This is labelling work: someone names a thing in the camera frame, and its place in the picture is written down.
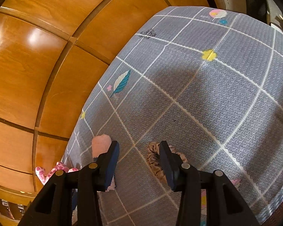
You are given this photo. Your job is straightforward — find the wooden wardrobe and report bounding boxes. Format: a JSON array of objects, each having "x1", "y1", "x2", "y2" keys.
[{"x1": 0, "y1": 0, "x2": 208, "y2": 193}]

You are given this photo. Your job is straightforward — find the pink towel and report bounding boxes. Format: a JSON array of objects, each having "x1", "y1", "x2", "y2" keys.
[{"x1": 89, "y1": 134, "x2": 119, "y2": 192}]

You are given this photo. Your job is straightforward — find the brown satin scrunchie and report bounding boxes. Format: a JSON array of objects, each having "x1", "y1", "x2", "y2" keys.
[{"x1": 146, "y1": 141, "x2": 188, "y2": 192}]

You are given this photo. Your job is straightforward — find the pink white spotted plush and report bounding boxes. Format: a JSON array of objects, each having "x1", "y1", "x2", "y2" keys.
[{"x1": 35, "y1": 162, "x2": 78, "y2": 185}]

